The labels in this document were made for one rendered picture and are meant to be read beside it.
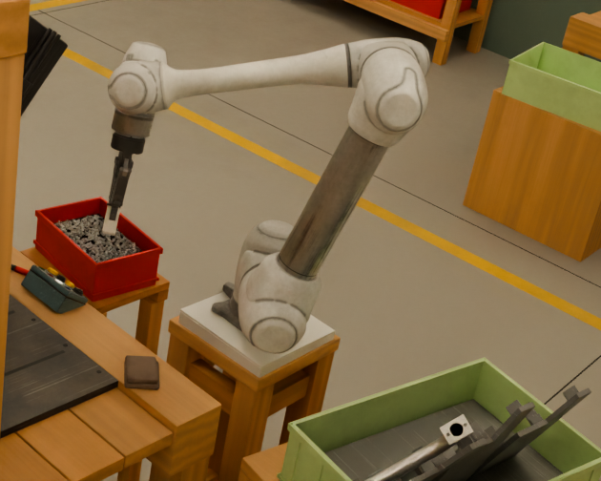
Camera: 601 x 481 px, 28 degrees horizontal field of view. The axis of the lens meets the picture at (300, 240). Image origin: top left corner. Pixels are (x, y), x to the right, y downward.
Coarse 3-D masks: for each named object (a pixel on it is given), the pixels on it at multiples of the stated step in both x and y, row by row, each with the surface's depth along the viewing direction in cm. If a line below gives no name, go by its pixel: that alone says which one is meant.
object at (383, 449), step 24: (456, 408) 296; (480, 408) 297; (384, 432) 282; (408, 432) 284; (432, 432) 285; (336, 456) 272; (360, 456) 273; (384, 456) 275; (528, 456) 284; (480, 480) 273; (504, 480) 274; (528, 480) 276
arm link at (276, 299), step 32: (384, 64) 254; (416, 64) 258; (384, 96) 248; (416, 96) 248; (352, 128) 259; (384, 128) 251; (352, 160) 261; (320, 192) 267; (352, 192) 264; (320, 224) 268; (288, 256) 274; (320, 256) 273; (256, 288) 276; (288, 288) 273; (320, 288) 279; (256, 320) 273; (288, 320) 272
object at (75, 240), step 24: (48, 216) 333; (72, 216) 338; (96, 216) 341; (120, 216) 336; (48, 240) 329; (72, 240) 319; (96, 240) 328; (120, 240) 331; (144, 240) 329; (72, 264) 321; (96, 264) 311; (120, 264) 317; (144, 264) 323; (96, 288) 316; (120, 288) 321
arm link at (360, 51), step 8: (360, 40) 271; (368, 40) 269; (376, 40) 269; (384, 40) 269; (392, 40) 269; (400, 40) 269; (408, 40) 269; (352, 48) 268; (360, 48) 268; (368, 48) 266; (376, 48) 264; (384, 48) 262; (400, 48) 262; (408, 48) 265; (416, 48) 267; (424, 48) 269; (352, 56) 267; (360, 56) 267; (368, 56) 263; (416, 56) 267; (424, 56) 267; (352, 64) 267; (360, 64) 266; (424, 64) 267; (352, 72) 267; (360, 72) 265; (424, 72) 268; (352, 80) 269
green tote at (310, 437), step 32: (416, 384) 282; (448, 384) 291; (480, 384) 299; (512, 384) 290; (320, 416) 265; (352, 416) 273; (384, 416) 281; (416, 416) 290; (544, 416) 283; (288, 448) 263; (320, 448) 271; (544, 448) 285; (576, 448) 277; (288, 480) 266; (320, 480) 256; (576, 480) 266
